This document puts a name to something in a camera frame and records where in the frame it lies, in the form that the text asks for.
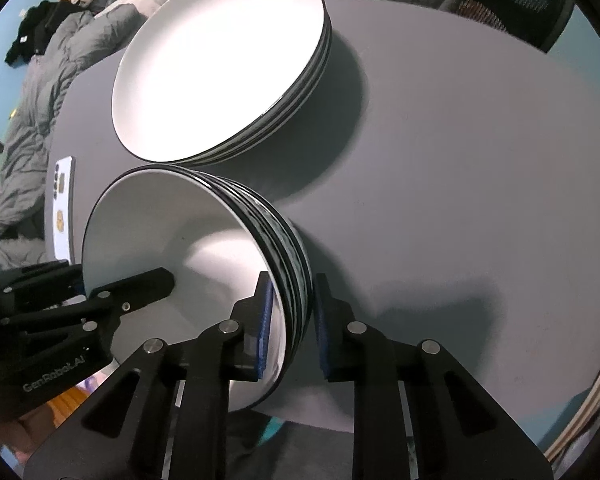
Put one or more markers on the white bowl with black rim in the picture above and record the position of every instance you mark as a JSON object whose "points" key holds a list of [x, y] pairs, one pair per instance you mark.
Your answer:
{"points": [[180, 240], [305, 280], [291, 290]]}

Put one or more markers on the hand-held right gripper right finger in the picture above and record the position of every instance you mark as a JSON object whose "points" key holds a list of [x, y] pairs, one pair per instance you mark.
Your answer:
{"points": [[324, 330]]}

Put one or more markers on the white smartphone with gold stickers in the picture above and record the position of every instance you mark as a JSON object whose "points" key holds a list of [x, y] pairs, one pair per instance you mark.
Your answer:
{"points": [[65, 195]]}

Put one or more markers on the beige bed sheet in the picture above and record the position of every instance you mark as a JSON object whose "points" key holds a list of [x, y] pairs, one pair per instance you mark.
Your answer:
{"points": [[145, 0]]}

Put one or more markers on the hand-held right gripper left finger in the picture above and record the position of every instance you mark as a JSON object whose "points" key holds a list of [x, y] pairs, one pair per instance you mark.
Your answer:
{"points": [[264, 330]]}

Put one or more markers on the black clothing pile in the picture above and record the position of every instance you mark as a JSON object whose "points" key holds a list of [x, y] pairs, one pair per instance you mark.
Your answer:
{"points": [[40, 30]]}

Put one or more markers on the wooden board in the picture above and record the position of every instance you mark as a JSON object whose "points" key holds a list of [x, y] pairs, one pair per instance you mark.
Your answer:
{"points": [[587, 410]]}

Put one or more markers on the white plate with black rim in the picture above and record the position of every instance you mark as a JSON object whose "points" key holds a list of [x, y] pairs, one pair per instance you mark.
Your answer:
{"points": [[306, 80], [300, 103], [215, 60]]}

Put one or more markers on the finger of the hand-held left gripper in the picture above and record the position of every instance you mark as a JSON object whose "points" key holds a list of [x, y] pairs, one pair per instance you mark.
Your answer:
{"points": [[35, 285], [140, 292]]}

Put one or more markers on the person's left hand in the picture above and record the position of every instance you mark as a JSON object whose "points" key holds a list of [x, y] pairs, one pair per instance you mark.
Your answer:
{"points": [[12, 435]]}

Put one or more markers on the grey quilted comforter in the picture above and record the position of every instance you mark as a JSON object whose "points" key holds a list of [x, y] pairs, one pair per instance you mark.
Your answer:
{"points": [[35, 125]]}

